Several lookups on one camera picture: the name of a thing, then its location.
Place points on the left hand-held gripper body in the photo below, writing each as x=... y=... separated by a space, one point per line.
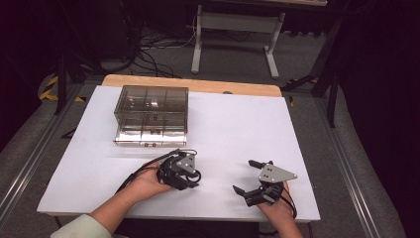
x=185 y=162

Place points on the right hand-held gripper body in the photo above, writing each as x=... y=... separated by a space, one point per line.
x=274 y=174

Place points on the smoky clear bottom drawer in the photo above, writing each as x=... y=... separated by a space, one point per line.
x=148 y=135

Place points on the smoky clear drawer organizer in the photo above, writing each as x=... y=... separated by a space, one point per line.
x=150 y=99

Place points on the person's right hand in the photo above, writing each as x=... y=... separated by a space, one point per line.
x=280 y=211

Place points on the person's left hand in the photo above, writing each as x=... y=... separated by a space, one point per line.
x=147 y=183

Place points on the white table cover board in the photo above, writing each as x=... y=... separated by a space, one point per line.
x=224 y=132

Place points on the wooden table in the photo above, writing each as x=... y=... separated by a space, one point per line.
x=198 y=85

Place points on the black metal stand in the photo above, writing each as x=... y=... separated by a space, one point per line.
x=61 y=86
x=332 y=95

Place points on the pale green sleeve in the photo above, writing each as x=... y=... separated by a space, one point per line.
x=82 y=228

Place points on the dark curtain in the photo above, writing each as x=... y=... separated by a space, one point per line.
x=20 y=66
x=386 y=99

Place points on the white metal stand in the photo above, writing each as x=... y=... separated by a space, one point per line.
x=237 y=21

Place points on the aluminium floor rail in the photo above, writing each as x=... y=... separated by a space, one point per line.
x=350 y=178
x=29 y=162

